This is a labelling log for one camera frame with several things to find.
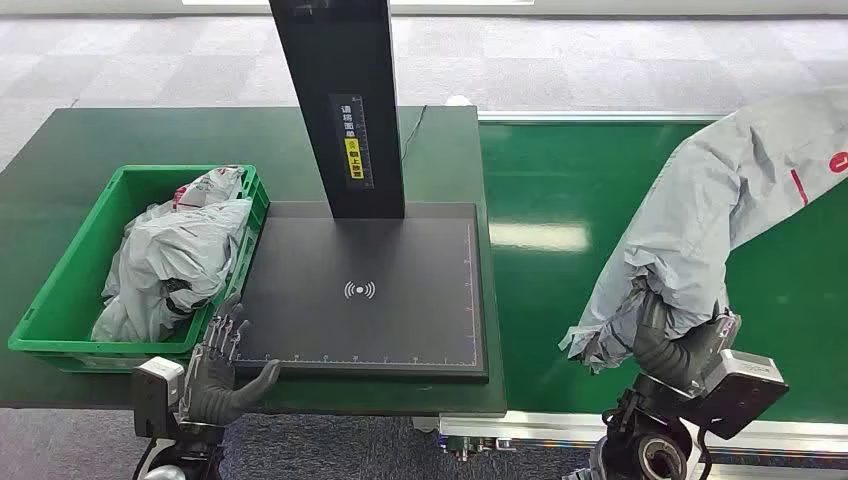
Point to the black scale column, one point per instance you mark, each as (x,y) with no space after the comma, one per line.
(344,66)

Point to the crumpled grey courier bag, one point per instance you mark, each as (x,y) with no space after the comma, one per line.
(172,258)

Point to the dark green table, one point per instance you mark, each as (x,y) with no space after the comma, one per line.
(132,139)

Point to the green plastic basket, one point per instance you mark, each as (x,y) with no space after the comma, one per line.
(66,285)

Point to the small grey red-printed bag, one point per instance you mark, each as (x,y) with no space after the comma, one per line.
(212,185)

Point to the dark connector block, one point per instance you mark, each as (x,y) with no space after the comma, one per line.
(477,447)

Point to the large grey courier bag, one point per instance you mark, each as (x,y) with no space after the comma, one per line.
(702,212)

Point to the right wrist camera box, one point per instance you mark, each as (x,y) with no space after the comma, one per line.
(742,391)

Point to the black scale platform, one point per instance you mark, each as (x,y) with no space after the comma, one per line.
(371,318)

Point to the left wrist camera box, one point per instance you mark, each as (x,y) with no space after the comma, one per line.
(154,391)

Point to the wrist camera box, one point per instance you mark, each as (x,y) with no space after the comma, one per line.
(742,391)
(154,391)

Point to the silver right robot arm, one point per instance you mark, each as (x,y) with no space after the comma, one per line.
(646,444)

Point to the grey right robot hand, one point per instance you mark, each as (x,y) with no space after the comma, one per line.
(662,358)

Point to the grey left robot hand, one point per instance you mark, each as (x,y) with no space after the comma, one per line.
(208,391)

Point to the bright green conveyor belt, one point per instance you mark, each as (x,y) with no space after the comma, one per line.
(543,298)

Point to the small white round object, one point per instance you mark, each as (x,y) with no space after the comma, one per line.
(458,100)

